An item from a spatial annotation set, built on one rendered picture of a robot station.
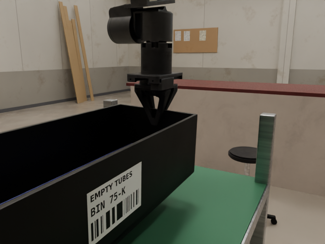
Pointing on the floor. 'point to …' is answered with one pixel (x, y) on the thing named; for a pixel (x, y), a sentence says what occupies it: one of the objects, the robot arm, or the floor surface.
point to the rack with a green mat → (214, 203)
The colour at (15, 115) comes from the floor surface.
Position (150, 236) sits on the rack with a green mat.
